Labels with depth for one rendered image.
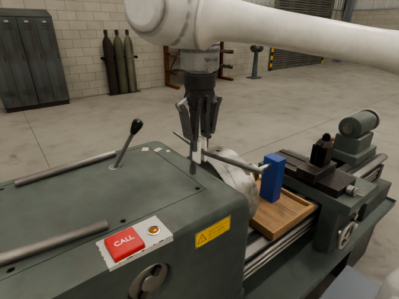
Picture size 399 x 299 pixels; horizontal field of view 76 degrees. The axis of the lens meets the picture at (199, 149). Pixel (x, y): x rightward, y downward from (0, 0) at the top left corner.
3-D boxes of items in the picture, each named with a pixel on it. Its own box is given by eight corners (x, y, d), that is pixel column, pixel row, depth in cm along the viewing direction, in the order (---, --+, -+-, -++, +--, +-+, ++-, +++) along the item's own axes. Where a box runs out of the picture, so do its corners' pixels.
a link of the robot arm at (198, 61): (228, 44, 56) (227, 72, 58) (203, 43, 62) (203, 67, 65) (195, 46, 51) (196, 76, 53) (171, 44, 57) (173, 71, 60)
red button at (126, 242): (116, 266, 46) (114, 258, 46) (104, 246, 51) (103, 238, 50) (146, 250, 50) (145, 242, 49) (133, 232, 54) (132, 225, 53)
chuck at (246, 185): (240, 247, 90) (240, 167, 79) (189, 209, 114) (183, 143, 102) (257, 236, 95) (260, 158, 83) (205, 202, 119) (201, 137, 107)
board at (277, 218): (272, 241, 102) (273, 234, 101) (214, 198, 128) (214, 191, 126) (313, 211, 119) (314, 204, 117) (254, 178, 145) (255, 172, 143)
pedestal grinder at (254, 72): (253, 79, 896) (256, 44, 847) (246, 78, 923) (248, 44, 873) (262, 78, 922) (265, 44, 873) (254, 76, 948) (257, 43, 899)
